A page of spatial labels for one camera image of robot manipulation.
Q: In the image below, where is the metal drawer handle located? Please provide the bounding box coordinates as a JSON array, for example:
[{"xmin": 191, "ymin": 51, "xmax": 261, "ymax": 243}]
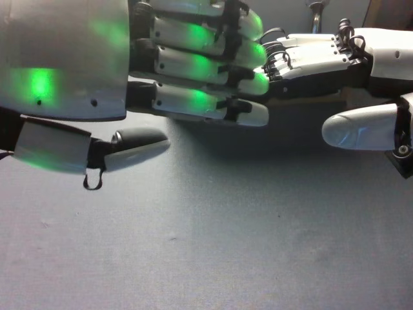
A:
[{"xmin": 305, "ymin": 0, "xmax": 327, "ymax": 34}]

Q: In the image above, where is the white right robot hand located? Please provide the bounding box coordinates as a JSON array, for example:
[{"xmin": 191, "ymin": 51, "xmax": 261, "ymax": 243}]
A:
[{"xmin": 253, "ymin": 17, "xmax": 413, "ymax": 180}]

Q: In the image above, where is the grey table cloth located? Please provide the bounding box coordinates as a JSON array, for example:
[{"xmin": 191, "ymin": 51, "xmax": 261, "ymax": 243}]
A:
[{"xmin": 0, "ymin": 106, "xmax": 413, "ymax": 310}]

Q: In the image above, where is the white cabinet drawer front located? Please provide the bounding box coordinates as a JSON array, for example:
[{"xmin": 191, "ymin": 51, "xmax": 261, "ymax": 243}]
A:
[{"xmin": 248, "ymin": 0, "xmax": 372, "ymax": 107}]

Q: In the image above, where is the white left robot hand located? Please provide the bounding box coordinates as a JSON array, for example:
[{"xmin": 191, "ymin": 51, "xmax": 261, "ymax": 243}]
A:
[{"xmin": 0, "ymin": 0, "xmax": 271, "ymax": 191}]

